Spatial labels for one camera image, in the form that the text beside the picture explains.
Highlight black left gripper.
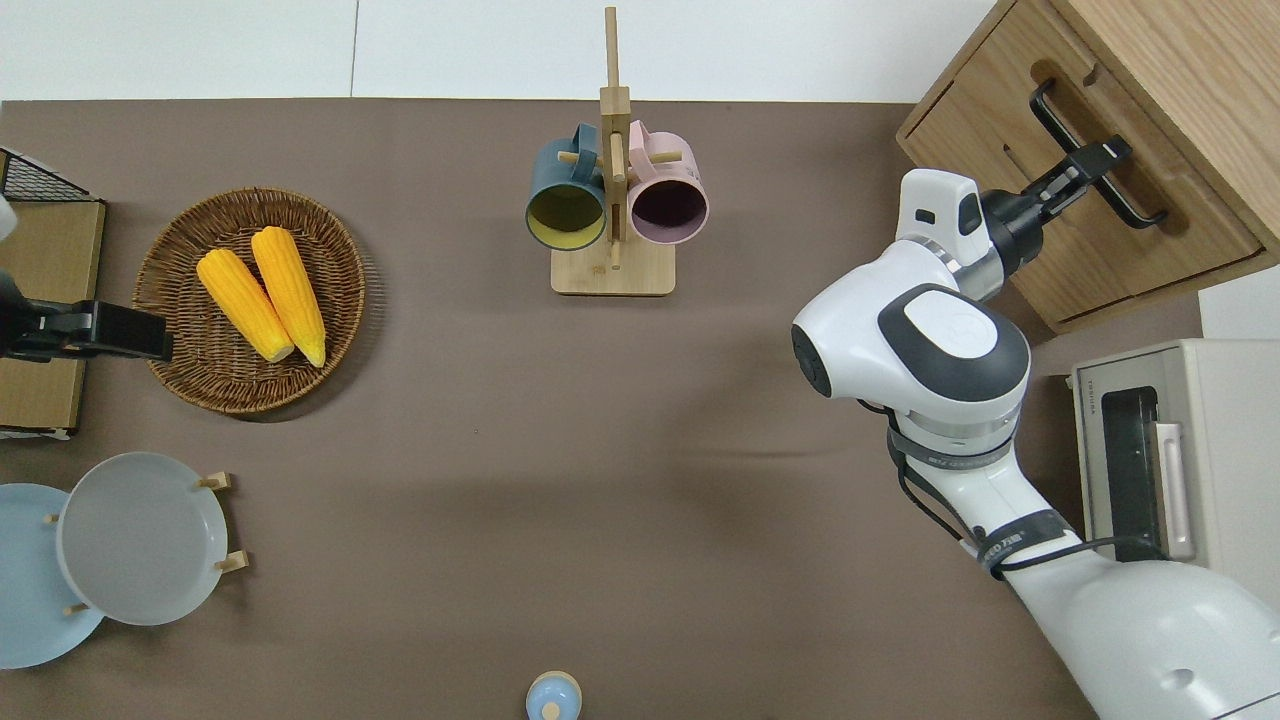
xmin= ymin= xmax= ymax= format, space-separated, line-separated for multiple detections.
xmin=0 ymin=298 xmax=174 ymax=363

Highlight wooden drawer with black handle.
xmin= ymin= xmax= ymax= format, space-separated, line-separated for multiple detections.
xmin=960 ymin=0 xmax=1271 ymax=301

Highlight light blue plate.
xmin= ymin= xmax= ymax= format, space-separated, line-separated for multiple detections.
xmin=0 ymin=483 xmax=106 ymax=669

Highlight pink mug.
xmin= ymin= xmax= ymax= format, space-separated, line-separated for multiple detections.
xmin=627 ymin=120 xmax=710 ymax=246

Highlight white toaster oven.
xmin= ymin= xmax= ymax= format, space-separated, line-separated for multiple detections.
xmin=1070 ymin=338 xmax=1280 ymax=576

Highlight yellow corn cob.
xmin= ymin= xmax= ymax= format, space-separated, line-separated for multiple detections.
xmin=250 ymin=226 xmax=328 ymax=368
xmin=196 ymin=248 xmax=297 ymax=364

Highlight brown table mat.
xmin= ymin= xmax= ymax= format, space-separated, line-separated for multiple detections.
xmin=0 ymin=98 xmax=1206 ymax=720

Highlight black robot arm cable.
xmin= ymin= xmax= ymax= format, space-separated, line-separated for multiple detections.
xmin=860 ymin=398 xmax=1166 ymax=581

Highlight grey plate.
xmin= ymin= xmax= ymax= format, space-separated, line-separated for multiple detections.
xmin=56 ymin=452 xmax=229 ymax=627

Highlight wooden plate rack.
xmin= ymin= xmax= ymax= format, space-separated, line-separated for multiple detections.
xmin=42 ymin=470 xmax=251 ymax=617

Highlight wooden drawer without handle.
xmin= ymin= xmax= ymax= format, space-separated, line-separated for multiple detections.
xmin=897 ymin=60 xmax=1136 ymax=333

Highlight wooden mug rack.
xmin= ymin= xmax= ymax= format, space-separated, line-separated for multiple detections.
xmin=551 ymin=5 xmax=686 ymax=298

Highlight black wire rack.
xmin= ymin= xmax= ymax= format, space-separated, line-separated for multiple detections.
xmin=0 ymin=147 xmax=101 ymax=204

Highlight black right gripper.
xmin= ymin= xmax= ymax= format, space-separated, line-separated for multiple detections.
xmin=983 ymin=136 xmax=1135 ymax=273

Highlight light wooden cabinet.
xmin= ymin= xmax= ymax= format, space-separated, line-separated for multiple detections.
xmin=897 ymin=0 xmax=1280 ymax=334

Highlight dark teal mug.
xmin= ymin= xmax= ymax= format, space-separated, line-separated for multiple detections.
xmin=525 ymin=122 xmax=609 ymax=251

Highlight brown wicker basket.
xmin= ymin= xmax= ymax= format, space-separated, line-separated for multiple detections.
xmin=132 ymin=187 xmax=367 ymax=416

